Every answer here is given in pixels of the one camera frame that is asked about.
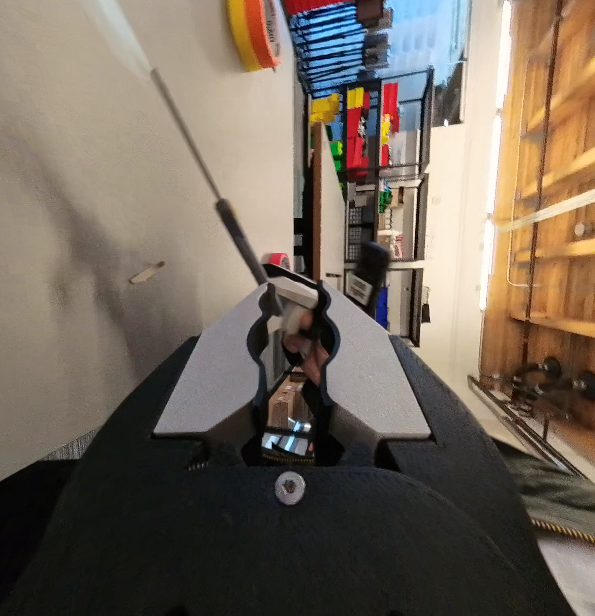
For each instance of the grey table wooden edge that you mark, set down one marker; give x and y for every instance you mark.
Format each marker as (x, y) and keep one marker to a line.
(326, 216)

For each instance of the person's dark jacket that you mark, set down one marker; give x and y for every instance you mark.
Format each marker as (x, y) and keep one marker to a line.
(557, 491)

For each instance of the stack of green bins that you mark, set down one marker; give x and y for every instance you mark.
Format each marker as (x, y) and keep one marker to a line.
(336, 154)

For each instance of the black pipes with flanges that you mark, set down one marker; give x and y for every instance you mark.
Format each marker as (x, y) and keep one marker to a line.
(552, 385)

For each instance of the yellow tape roll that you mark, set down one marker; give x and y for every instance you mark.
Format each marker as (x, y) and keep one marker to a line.
(240, 33)

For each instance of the person's white shirt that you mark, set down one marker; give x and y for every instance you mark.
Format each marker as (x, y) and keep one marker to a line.
(576, 577)

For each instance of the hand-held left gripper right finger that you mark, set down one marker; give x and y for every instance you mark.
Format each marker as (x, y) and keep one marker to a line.
(379, 385)

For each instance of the orange tape roll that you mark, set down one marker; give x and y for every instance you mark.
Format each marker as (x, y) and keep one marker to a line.
(261, 33)

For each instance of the red tape roll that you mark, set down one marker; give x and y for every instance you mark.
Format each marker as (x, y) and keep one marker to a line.
(278, 260)

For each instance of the black rack with coloured bins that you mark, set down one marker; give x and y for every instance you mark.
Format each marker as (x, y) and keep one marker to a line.
(360, 139)

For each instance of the black vertical pipe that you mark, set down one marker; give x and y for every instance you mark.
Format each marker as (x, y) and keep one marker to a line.
(542, 168)

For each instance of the person's dark trouser leg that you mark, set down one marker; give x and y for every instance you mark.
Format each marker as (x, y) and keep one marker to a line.
(18, 529)

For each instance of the stack of yellow bins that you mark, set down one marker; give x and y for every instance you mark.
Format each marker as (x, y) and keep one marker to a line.
(324, 108)

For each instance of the grey scissors yellow pivot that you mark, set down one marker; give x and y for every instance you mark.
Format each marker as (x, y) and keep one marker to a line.
(230, 221)

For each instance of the black rack with blue bins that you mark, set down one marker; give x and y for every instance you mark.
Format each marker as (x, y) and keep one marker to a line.
(398, 308)

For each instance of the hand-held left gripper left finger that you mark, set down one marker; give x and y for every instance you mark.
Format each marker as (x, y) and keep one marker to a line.
(206, 385)

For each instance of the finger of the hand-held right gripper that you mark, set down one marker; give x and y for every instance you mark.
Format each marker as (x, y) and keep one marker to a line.
(297, 291)

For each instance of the metal railing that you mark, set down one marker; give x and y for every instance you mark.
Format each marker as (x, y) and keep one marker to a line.
(518, 423)

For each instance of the person's right hand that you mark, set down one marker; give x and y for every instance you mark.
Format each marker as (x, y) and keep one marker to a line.
(312, 361)

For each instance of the fluorescent ceiling light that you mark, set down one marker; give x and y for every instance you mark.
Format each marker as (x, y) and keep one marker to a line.
(494, 144)

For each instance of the stack of red bins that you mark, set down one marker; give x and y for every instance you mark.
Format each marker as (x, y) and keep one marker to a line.
(316, 5)

